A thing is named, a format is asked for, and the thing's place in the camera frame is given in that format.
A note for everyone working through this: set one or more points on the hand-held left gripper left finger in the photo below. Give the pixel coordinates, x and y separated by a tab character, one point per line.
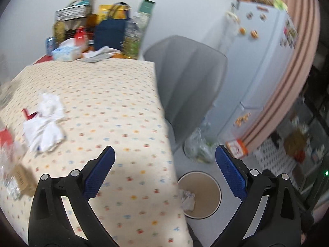
100	175

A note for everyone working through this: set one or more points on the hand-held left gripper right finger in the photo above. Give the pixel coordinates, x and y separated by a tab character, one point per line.
231	175

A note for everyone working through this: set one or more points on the round tan trash bin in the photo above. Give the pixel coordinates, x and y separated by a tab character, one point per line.
205	193

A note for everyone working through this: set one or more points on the tissue with print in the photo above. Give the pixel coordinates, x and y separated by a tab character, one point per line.
187	199

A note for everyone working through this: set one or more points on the white plastic bag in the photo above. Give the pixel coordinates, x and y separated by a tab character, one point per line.
43	133

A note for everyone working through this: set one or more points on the small cardboard box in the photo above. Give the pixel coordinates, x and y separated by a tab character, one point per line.
23	180

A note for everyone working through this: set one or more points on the white tissue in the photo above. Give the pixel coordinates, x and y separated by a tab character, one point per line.
50	105

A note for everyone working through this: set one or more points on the red and white wrapper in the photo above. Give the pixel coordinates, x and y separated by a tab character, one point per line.
27	114

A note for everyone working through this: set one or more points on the red packet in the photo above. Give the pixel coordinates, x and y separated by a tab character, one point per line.
5	137

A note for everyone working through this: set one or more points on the orange and white box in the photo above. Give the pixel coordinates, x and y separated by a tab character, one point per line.
237	148

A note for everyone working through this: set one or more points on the clear bag of greens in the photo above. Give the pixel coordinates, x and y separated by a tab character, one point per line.
198	146

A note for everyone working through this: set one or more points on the polka dot floor mat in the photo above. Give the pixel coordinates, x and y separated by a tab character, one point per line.
276	159

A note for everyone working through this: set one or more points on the brown and yellow bag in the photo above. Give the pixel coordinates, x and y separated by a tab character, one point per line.
295	141

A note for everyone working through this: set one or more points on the dotted cream tablecloth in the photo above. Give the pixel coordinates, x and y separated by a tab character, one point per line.
115	95

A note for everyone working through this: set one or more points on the grey chair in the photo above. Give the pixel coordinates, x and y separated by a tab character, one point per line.
187	82

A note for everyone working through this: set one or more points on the white refrigerator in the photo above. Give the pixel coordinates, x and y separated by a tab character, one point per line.
257	69

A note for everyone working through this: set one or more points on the printed paper leaflet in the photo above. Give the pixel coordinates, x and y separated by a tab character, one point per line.
91	59

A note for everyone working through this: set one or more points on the white cloth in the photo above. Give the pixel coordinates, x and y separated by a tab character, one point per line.
102	51

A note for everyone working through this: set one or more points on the blue and white tissue pack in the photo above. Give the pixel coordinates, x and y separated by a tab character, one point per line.
65	52

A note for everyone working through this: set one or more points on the red placemat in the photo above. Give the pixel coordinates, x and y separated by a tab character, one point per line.
42	59

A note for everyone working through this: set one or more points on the large green label bottle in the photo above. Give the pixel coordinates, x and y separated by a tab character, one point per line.
132	41

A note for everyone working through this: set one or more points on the blue can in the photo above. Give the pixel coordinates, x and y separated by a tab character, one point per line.
50	45

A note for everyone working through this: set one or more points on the red bottle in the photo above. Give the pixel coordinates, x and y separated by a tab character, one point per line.
81	37

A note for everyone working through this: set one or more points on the navy lunch bag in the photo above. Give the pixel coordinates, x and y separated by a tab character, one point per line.
110	33

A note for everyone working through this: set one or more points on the group of fridge magnets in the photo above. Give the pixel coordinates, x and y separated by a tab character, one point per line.
254	33

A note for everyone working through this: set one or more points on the yellow oil bottle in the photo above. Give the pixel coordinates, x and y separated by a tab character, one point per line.
59	30

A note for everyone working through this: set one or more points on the yellow box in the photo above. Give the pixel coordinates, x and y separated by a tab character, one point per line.
105	11

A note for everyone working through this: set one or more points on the tall green box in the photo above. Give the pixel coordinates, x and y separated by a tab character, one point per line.
146	10

